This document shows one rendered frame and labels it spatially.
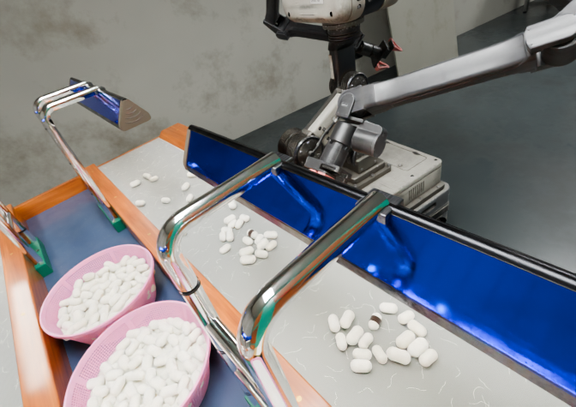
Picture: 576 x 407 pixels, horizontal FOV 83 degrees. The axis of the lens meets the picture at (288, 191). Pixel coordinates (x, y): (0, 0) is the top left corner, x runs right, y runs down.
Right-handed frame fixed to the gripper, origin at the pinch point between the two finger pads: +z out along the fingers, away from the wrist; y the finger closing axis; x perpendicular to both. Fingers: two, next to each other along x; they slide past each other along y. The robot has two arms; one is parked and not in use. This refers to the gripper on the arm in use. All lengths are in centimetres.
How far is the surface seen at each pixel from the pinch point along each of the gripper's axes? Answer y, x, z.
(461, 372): 41.0, -0.3, 14.8
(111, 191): -73, -16, 28
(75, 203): -99, -17, 42
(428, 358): 36.7, -3.1, 15.3
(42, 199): -107, -26, 46
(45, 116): -62, -44, 10
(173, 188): -56, -3, 17
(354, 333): 25.5, -6.2, 18.3
